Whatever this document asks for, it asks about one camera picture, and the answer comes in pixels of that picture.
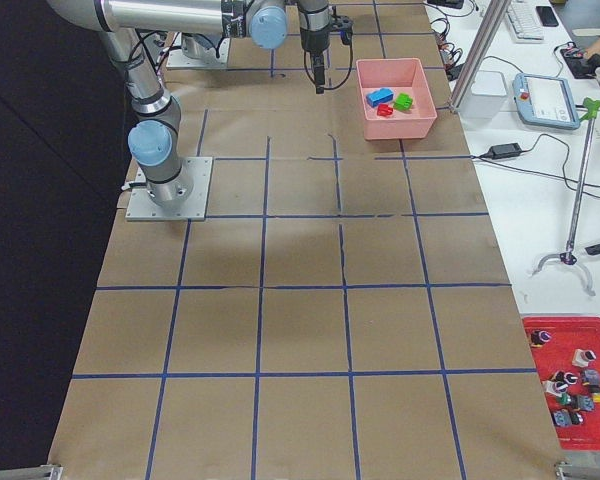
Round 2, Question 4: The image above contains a green handled grabber tool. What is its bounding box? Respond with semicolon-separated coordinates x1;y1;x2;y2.
531;97;600;297

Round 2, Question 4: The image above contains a pink plastic box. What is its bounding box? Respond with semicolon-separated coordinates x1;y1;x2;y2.
356;58;437;140

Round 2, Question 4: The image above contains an aluminium frame post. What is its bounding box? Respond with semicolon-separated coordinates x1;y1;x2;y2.
449;0;511;113

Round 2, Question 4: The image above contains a white keyboard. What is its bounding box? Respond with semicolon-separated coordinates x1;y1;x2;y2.
505;1;544;44

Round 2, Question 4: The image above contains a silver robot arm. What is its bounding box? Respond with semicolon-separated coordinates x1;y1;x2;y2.
49;1;288;208

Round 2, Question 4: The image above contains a black smartphone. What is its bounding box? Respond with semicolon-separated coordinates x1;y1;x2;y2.
535;6;559;28

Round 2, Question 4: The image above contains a red toy block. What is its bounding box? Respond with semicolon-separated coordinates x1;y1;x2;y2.
376;103;394;118

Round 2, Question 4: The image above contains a red parts tray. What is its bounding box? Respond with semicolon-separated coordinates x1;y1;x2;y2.
523;316;600;450

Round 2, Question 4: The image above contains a green toy block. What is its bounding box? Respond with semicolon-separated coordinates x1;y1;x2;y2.
393;93;414;112

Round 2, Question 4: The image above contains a white cube device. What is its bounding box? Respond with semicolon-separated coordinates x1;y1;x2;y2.
460;70;508;119

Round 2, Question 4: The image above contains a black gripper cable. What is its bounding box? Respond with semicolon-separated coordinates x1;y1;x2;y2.
322;19;357;92

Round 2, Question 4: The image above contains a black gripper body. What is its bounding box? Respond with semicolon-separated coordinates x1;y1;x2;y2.
298;0;353;54

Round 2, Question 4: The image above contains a black power adapter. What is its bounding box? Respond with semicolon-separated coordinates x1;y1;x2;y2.
485;142;523;160

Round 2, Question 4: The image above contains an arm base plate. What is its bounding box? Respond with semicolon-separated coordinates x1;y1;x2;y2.
166;33;230;70
125;157;213;221

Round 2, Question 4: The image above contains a teach pendant tablet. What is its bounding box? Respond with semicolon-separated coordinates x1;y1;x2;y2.
512;73;580;130

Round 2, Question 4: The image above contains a blue toy block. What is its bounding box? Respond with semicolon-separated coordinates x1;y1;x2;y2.
365;87;394;108

